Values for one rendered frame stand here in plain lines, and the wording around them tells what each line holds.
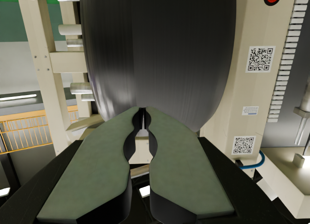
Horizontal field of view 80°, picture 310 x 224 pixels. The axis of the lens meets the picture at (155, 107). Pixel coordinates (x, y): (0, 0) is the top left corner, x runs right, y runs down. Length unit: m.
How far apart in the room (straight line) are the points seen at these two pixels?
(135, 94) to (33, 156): 10.90
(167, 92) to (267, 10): 0.38
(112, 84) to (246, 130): 0.49
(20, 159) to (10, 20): 6.19
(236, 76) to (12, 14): 9.33
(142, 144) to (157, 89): 0.62
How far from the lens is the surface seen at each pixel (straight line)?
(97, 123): 1.08
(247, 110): 0.67
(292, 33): 0.69
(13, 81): 9.88
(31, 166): 11.55
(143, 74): 0.35
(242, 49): 0.61
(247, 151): 0.75
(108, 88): 0.37
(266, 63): 0.65
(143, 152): 0.98
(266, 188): 1.40
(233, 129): 0.68
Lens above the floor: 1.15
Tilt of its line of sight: 22 degrees up
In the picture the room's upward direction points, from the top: 179 degrees clockwise
